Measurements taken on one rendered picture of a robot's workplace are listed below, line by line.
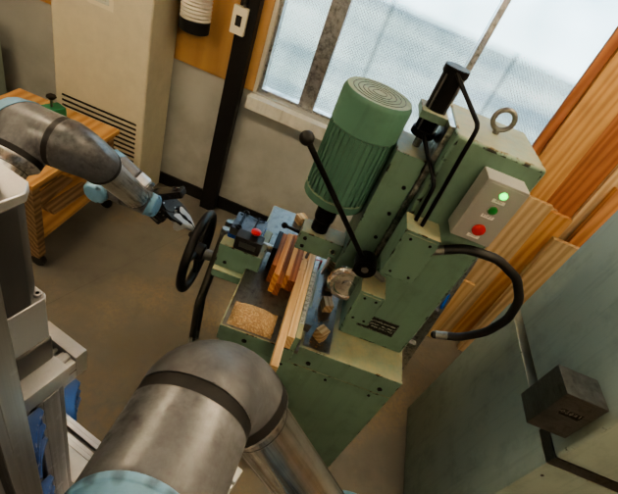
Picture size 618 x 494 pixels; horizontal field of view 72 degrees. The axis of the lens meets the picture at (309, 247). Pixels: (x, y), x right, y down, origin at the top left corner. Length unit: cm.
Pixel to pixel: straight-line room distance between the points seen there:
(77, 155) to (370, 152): 65
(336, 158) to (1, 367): 82
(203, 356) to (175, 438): 8
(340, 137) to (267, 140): 161
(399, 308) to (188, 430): 98
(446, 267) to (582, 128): 138
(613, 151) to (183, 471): 240
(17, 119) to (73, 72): 164
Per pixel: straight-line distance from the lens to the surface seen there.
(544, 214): 242
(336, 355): 133
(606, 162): 256
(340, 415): 156
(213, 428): 39
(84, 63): 265
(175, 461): 37
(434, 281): 122
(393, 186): 109
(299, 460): 56
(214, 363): 41
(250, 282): 127
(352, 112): 101
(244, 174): 278
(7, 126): 110
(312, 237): 124
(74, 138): 105
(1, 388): 46
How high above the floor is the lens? 181
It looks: 38 degrees down
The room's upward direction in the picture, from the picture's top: 24 degrees clockwise
